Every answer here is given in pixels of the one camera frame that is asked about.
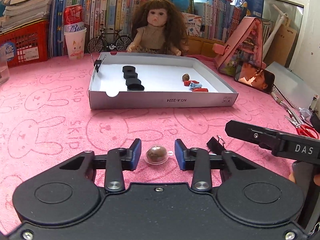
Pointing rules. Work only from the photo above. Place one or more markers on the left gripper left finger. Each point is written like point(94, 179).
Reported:
point(119, 160)

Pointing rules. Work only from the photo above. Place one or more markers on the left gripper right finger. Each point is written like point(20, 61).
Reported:
point(197, 160)

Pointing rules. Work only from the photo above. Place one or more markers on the black binder clip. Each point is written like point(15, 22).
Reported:
point(97, 62)
point(216, 145)

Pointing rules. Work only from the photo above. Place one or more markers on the light blue hair clip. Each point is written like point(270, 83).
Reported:
point(193, 86)

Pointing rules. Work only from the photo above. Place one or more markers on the black round cap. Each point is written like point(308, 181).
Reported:
point(128, 69)
point(135, 87)
point(133, 81)
point(129, 75)

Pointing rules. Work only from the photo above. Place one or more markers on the brown nut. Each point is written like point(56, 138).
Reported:
point(185, 77)

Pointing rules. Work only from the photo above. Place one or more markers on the white cardboard tray box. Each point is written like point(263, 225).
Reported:
point(161, 76)

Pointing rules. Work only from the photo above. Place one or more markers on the smartphone with video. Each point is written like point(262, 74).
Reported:
point(255, 77)

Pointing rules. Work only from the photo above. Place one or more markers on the pink mat with bunnies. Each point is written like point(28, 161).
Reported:
point(46, 119)

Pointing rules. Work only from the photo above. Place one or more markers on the black binder clip on tray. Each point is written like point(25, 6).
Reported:
point(97, 62)

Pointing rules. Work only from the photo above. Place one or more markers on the wooden drawer organizer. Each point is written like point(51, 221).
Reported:
point(202, 46)

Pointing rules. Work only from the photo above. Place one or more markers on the pink triangular dollhouse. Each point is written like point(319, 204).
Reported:
point(244, 45)

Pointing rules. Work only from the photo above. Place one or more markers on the miniature black bicycle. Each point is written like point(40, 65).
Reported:
point(109, 40)

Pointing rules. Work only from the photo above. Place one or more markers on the white paper cup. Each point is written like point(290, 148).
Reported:
point(75, 42)

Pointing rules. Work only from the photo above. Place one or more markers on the brown haired doll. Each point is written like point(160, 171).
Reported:
point(158, 28)

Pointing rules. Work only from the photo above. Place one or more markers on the colourful stationery box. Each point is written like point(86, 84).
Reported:
point(193, 24)

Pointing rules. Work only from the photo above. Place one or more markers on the red plastic basket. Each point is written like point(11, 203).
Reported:
point(26, 44)

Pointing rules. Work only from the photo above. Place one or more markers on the red beer can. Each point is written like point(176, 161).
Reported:
point(73, 18)

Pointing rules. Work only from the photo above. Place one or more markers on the blue round plush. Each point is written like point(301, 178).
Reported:
point(181, 5)

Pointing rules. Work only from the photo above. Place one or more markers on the stack of books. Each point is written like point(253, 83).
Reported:
point(16, 13)

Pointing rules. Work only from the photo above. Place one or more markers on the red handled scissors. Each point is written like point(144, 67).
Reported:
point(304, 130)

